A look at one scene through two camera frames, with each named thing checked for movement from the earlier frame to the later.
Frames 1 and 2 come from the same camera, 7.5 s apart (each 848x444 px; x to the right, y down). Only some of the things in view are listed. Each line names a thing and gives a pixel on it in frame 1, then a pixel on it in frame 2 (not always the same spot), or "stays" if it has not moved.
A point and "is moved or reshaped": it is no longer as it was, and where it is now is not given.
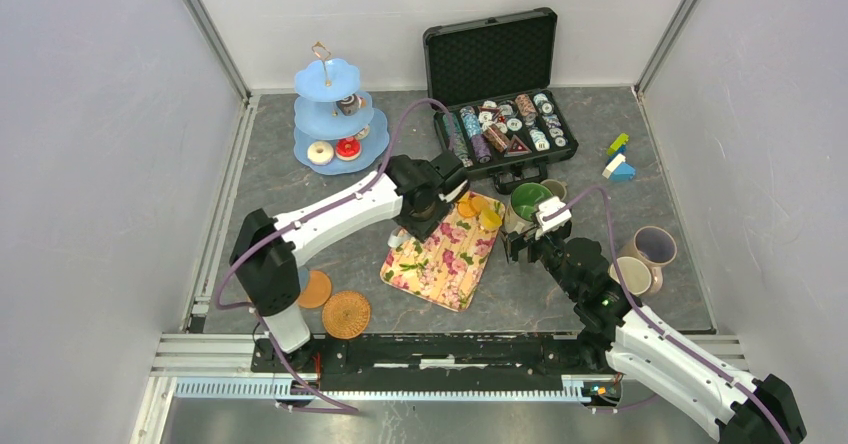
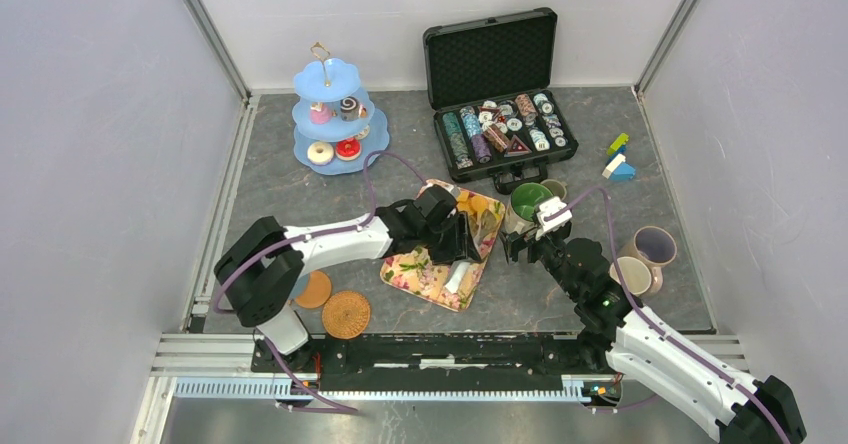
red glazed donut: (348, 148) stays
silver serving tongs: (397, 235) is moved or reshaped
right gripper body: (544, 244) stays
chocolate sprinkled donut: (364, 133) stays
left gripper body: (421, 225) -> (448, 241)
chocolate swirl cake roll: (350, 106) stays
